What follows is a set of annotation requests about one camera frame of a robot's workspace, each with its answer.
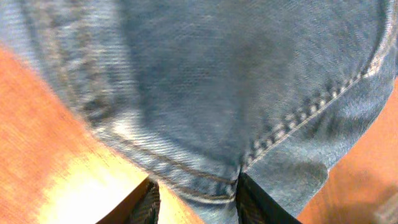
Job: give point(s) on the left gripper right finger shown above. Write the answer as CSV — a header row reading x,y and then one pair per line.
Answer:
x,y
255,206

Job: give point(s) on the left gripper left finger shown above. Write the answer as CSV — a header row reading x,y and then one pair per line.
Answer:
x,y
141,206

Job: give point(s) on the dark blue jeans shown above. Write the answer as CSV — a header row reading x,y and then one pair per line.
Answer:
x,y
198,92

